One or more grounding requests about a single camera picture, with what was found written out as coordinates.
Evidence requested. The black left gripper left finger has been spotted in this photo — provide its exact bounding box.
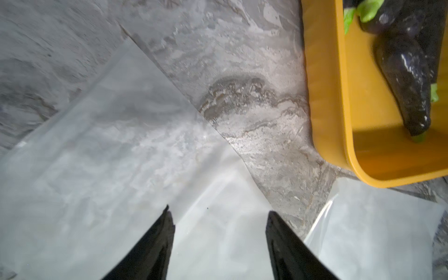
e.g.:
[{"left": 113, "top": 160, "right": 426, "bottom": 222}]
[{"left": 103, "top": 206, "right": 176, "bottom": 280}]

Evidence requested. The clear zip-top bag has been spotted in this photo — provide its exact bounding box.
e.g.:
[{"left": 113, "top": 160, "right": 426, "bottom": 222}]
[{"left": 304, "top": 178, "right": 445, "bottom": 280}]

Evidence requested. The yellow plastic bin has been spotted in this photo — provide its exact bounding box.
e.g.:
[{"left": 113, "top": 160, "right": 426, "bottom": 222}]
[{"left": 302, "top": 1, "right": 448, "bottom": 188}]

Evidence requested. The stack of clear zip-top bags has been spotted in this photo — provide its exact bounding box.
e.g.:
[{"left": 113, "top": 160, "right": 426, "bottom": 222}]
[{"left": 1, "top": 40, "right": 273, "bottom": 280}]

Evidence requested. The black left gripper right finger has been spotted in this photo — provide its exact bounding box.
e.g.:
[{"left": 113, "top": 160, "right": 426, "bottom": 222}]
[{"left": 266, "top": 211, "right": 337, "bottom": 280}]

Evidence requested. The pile of toy eggplants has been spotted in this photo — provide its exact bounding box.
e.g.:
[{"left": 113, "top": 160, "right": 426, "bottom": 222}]
[{"left": 343, "top": 1, "right": 448, "bottom": 143}]

